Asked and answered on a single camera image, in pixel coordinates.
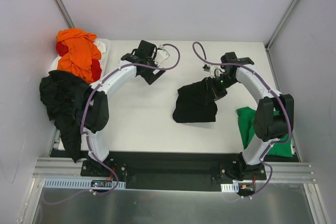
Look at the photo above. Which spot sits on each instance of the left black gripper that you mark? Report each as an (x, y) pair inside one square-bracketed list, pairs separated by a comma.
[(151, 76)]

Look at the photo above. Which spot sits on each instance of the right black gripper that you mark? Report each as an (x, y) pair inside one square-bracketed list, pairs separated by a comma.
[(217, 91)]

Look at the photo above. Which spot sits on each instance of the black printed t shirt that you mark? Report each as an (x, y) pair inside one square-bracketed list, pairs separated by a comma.
[(196, 102)]

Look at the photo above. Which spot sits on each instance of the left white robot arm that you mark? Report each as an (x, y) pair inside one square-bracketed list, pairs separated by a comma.
[(92, 105)]

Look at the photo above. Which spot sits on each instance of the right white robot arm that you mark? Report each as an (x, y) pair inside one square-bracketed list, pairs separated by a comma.
[(273, 123)]

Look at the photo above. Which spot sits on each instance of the white plastic bin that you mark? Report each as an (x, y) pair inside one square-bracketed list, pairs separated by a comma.
[(97, 66)]

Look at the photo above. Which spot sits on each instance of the white t shirt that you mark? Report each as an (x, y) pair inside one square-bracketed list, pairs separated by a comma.
[(102, 47)]

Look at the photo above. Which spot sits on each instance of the orange t shirt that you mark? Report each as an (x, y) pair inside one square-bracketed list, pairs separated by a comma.
[(77, 41)]

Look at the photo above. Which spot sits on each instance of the red t shirt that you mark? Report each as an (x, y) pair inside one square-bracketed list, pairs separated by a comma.
[(84, 66)]

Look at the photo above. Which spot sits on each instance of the green folded t shirt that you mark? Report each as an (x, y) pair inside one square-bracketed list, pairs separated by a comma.
[(246, 116)]

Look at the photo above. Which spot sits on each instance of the plain black t shirt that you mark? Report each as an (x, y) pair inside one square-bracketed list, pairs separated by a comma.
[(57, 93)]

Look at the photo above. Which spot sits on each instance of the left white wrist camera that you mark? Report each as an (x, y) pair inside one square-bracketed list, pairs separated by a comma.
[(161, 55)]

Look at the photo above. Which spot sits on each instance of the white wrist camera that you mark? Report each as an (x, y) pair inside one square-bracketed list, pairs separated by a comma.
[(210, 69), (161, 55)]

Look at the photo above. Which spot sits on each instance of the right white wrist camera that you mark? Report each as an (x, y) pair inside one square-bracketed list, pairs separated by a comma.
[(210, 69)]

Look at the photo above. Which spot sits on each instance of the right grey cable duct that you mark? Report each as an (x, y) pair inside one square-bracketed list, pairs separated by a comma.
[(230, 188)]

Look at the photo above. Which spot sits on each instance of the grey cable duct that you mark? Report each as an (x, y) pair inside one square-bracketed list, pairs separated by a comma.
[(67, 183), (230, 188)]

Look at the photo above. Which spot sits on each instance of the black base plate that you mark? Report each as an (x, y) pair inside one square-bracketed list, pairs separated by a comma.
[(196, 181)]

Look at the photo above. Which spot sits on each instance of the right aluminium frame post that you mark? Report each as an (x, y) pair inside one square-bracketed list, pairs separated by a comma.
[(280, 26)]

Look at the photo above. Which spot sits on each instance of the aluminium rail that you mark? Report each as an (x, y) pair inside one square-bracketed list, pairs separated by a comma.
[(277, 169)]

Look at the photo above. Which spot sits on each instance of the left grey cable duct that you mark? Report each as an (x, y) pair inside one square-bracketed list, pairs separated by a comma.
[(67, 183)]

